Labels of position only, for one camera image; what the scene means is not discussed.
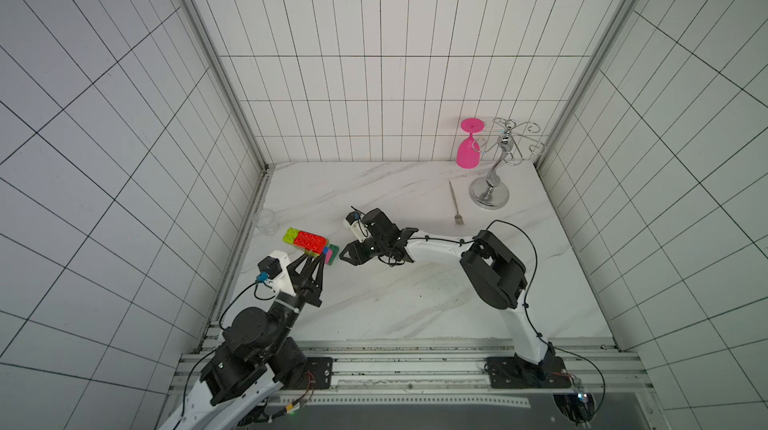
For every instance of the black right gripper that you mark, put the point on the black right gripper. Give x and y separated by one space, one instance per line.
372 238

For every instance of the red lego brick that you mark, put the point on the red lego brick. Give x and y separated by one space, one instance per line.
310 243

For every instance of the silver fork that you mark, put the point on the silver fork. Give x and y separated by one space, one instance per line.
458 218

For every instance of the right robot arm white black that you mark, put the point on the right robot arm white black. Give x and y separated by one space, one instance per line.
495 273

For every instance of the dark green lego brick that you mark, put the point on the dark green lego brick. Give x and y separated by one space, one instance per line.
333 248

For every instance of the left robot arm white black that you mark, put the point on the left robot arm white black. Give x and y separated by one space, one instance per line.
258 373

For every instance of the chrome glass holder stand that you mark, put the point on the chrome glass holder stand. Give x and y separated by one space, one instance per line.
514 142

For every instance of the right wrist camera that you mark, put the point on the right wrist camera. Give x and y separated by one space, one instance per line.
353 221

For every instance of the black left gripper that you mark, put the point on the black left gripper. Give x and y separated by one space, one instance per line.
307 285

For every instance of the lime small lego brick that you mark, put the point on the lime small lego brick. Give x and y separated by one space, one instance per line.
290 236

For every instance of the pink wine glass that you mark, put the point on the pink wine glass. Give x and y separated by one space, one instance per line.
469 153

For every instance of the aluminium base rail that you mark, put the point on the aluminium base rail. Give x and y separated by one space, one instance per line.
469 366

